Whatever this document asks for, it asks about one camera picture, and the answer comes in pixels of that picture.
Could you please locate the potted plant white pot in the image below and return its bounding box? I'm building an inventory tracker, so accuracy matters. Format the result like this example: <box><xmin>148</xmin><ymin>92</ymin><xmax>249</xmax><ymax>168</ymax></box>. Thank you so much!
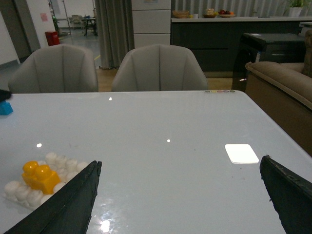
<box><xmin>284</xmin><ymin>0</ymin><xmax>312</xmax><ymax>17</ymax></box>

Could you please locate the white drawer cabinet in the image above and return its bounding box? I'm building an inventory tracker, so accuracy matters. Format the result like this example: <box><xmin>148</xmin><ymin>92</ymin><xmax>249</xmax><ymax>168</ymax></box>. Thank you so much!
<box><xmin>131</xmin><ymin>0</ymin><xmax>171</xmax><ymax>48</ymax></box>

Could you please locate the background work table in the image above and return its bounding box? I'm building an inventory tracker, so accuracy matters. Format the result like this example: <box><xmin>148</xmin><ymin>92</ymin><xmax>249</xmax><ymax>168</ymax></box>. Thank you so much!
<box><xmin>82</xmin><ymin>17</ymin><xmax>98</xmax><ymax>36</ymax></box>

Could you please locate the fruit plate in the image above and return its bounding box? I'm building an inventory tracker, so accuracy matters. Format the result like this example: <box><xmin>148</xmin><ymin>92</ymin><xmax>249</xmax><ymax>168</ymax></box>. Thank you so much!
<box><xmin>218</xmin><ymin>9</ymin><xmax>236</xmax><ymax>18</ymax></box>

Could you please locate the dark kitchen counter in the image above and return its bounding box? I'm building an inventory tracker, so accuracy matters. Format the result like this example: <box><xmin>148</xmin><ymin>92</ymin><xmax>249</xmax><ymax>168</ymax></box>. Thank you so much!
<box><xmin>171</xmin><ymin>16</ymin><xmax>312</xmax><ymax>73</ymax></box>

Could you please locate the brown sofa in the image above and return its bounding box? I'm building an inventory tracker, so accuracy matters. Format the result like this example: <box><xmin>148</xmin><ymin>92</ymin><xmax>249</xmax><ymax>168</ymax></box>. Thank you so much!
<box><xmin>245</xmin><ymin>30</ymin><xmax>312</xmax><ymax>155</ymax></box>

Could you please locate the bowl with food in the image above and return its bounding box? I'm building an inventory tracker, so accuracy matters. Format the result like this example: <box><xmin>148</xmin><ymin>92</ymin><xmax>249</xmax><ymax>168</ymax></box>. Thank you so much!
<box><xmin>203</xmin><ymin>8</ymin><xmax>218</xmax><ymax>18</ymax></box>

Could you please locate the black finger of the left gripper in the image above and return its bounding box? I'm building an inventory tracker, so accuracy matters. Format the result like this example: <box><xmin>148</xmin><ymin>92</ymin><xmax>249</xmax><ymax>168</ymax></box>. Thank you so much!
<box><xmin>0</xmin><ymin>89</ymin><xmax>12</xmax><ymax>102</ymax></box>

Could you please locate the grey armchair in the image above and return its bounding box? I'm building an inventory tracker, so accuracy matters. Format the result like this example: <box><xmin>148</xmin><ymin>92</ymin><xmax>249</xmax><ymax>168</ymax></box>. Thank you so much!
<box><xmin>112</xmin><ymin>44</ymin><xmax>208</xmax><ymax>92</ymax></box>
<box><xmin>8</xmin><ymin>44</ymin><xmax>98</xmax><ymax>94</ymax></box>

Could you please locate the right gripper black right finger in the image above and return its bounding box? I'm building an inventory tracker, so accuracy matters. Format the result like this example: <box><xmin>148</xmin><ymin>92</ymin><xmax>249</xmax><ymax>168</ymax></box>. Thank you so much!
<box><xmin>259</xmin><ymin>155</ymin><xmax>312</xmax><ymax>234</ymax></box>

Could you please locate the white studded base plate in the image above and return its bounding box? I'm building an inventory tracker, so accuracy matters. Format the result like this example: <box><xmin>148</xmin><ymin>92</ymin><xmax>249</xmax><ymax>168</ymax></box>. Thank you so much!
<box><xmin>3</xmin><ymin>152</ymin><xmax>88</xmax><ymax>210</ymax></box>

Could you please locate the yellow toy block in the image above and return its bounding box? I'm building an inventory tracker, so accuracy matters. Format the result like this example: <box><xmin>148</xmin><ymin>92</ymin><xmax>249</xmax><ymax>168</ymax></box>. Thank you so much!
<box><xmin>21</xmin><ymin>161</ymin><xmax>61</xmax><ymax>195</ymax></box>

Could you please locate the red bin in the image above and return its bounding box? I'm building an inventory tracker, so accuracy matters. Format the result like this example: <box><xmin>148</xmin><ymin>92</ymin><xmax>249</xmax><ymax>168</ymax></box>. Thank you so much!
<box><xmin>45</xmin><ymin>31</ymin><xmax>60</xmax><ymax>46</ymax></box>

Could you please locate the black box appliance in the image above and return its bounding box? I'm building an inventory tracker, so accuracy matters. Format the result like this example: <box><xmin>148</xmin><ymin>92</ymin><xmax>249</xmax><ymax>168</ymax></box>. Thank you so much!
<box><xmin>232</xmin><ymin>33</ymin><xmax>306</xmax><ymax>92</ymax></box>

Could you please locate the blue toy block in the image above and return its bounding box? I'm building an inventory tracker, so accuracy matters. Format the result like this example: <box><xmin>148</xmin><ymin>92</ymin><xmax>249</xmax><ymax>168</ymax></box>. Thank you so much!
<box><xmin>0</xmin><ymin>101</ymin><xmax>13</xmax><ymax>116</ymax></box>

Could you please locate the wicker basket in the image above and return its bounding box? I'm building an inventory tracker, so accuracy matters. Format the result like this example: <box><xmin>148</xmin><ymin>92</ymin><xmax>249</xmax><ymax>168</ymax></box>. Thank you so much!
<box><xmin>172</xmin><ymin>10</ymin><xmax>190</xmax><ymax>19</ymax></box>

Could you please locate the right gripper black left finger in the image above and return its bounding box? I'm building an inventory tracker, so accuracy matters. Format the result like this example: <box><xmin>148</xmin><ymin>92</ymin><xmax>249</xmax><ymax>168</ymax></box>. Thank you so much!
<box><xmin>6</xmin><ymin>161</ymin><xmax>102</xmax><ymax>234</ymax></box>

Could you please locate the right grey armchair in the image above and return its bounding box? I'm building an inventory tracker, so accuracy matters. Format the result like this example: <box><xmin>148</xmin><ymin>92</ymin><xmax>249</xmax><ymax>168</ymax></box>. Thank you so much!
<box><xmin>112</xmin><ymin>44</ymin><xmax>208</xmax><ymax>92</ymax></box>

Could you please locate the grey curtain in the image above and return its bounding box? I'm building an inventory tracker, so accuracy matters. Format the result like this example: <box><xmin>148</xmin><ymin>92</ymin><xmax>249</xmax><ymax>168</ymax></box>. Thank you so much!
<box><xmin>95</xmin><ymin>0</ymin><xmax>134</xmax><ymax>69</ymax></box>

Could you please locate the left grey armchair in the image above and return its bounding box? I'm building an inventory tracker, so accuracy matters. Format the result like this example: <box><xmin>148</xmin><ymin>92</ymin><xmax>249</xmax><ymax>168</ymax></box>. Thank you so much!
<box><xmin>8</xmin><ymin>44</ymin><xmax>98</xmax><ymax>94</ymax></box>

